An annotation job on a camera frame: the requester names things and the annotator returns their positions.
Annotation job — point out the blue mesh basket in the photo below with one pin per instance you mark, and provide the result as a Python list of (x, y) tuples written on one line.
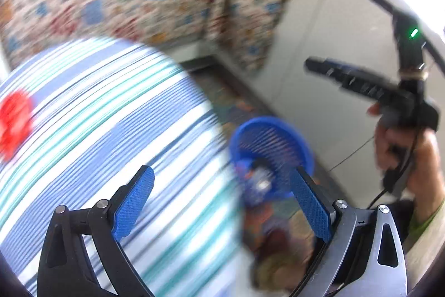
[(271, 140)]

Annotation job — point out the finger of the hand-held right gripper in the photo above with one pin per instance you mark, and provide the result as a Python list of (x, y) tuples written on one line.
[(347, 79), (339, 64)]

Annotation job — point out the red foil wrapper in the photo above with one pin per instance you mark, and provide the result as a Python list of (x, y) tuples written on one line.
[(14, 123)]

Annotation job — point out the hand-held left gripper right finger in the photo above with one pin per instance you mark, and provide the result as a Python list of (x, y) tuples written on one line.
[(313, 203)]

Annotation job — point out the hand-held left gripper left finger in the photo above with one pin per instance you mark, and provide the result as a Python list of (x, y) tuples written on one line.
[(134, 203)]

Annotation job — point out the blue striped tablecloth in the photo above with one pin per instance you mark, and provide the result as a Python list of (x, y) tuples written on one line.
[(104, 144)]

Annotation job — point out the person's right forearm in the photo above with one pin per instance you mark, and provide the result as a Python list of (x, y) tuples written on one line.
[(429, 238)]

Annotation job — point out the person's right hand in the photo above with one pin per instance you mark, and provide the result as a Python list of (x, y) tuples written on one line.
[(426, 164)]

